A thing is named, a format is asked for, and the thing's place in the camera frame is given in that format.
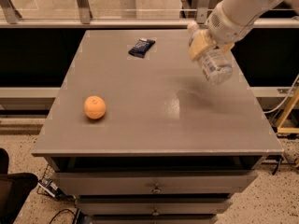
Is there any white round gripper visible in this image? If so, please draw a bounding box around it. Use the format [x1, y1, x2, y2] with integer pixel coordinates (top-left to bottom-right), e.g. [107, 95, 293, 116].
[189, 2, 252, 62]

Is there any clear plastic water bottle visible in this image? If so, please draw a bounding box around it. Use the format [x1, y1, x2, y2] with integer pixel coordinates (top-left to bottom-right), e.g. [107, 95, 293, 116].
[187, 21, 233, 85]

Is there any orange fruit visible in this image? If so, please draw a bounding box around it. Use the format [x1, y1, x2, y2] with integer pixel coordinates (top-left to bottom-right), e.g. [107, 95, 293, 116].
[83, 96, 107, 119]

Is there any top drawer knob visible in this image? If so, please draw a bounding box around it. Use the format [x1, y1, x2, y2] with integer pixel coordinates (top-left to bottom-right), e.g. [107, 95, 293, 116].
[151, 185, 162, 194]

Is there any metal glass railing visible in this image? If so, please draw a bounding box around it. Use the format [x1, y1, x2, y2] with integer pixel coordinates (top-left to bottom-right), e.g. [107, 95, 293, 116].
[0, 0, 299, 29]

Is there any small device on floor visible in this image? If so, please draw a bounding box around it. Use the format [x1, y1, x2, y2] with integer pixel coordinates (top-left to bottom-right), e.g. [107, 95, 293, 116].
[38, 178, 62, 198]

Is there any drawer knob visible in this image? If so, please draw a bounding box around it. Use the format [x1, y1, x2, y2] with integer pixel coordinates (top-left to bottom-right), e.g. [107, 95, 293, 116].
[151, 185, 162, 194]
[151, 208, 160, 217]

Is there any dark blue snack packet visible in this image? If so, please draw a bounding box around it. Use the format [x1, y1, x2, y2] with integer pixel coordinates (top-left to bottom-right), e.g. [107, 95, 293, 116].
[128, 38, 155, 58]

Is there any black office chair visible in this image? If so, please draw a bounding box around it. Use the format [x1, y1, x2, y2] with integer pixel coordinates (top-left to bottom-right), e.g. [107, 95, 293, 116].
[0, 148, 38, 224]

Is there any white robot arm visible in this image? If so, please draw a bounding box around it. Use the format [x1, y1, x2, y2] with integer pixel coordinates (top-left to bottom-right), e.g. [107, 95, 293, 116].
[188, 0, 299, 61]

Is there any black floor cable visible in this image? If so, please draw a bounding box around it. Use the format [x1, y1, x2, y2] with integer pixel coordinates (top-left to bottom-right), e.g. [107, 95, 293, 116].
[48, 208, 82, 224]

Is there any yellow metal frame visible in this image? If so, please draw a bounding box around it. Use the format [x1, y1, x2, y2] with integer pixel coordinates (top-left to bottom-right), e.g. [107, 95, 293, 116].
[276, 89, 299, 134]

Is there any grey drawer cabinet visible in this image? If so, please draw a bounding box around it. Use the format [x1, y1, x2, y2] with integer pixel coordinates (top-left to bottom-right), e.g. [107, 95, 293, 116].
[34, 30, 283, 224]

